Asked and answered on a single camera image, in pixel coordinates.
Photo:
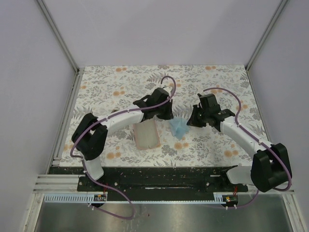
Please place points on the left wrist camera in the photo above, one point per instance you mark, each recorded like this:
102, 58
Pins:
153, 102

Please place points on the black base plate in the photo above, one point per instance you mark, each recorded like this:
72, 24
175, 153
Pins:
130, 180

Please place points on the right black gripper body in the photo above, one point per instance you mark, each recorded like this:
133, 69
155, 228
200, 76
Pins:
199, 118

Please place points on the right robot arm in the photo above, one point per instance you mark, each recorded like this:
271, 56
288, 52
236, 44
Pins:
270, 167

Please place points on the floral table mat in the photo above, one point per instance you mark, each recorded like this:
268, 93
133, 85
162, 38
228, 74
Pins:
104, 89

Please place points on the light blue cleaning cloth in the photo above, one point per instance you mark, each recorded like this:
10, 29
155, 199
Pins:
178, 127

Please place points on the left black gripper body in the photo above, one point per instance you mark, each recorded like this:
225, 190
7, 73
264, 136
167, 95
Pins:
163, 111

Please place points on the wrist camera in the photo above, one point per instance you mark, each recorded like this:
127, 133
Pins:
208, 103
153, 102

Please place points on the white slotted cable duct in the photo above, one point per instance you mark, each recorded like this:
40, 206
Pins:
140, 197

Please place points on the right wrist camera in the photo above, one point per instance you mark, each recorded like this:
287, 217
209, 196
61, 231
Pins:
208, 103

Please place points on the pink glasses case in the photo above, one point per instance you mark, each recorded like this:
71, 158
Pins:
146, 135

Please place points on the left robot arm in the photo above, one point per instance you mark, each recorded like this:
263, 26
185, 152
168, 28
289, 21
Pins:
90, 136

